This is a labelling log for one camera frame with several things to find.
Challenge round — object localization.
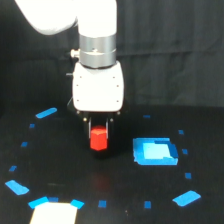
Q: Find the long blue tape bottom-left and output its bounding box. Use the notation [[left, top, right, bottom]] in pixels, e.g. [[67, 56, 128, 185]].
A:
[[28, 196, 49, 209]]

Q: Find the white paper sheet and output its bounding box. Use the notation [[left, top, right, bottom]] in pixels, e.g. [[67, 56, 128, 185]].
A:
[[29, 202, 77, 224]]

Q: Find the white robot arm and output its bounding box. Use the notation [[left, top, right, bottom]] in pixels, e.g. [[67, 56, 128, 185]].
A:
[[15, 0, 124, 137]]

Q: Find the long blue tape left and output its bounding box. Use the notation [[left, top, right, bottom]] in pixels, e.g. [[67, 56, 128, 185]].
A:
[[5, 180, 29, 195]]

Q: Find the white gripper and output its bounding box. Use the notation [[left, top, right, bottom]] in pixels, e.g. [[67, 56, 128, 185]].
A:
[[67, 61, 124, 141]]

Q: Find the long blue tape top-left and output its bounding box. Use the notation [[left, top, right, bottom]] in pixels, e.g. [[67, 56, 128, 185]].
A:
[[35, 108, 57, 119]]

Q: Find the red cube block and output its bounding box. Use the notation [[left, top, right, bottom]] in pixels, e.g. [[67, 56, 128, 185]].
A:
[[90, 126, 107, 151]]

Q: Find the blue tape beside paper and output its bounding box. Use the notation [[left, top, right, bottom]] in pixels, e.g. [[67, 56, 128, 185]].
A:
[[70, 199, 85, 209]]

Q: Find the long blue tape bottom-right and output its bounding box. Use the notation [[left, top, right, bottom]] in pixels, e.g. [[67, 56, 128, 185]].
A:
[[173, 190, 201, 207]]

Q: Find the blue tape square target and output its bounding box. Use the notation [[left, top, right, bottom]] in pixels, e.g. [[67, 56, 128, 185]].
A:
[[133, 138, 179, 166]]

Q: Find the black backdrop curtain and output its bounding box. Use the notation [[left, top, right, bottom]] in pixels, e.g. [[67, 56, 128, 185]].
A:
[[0, 0, 224, 107]]

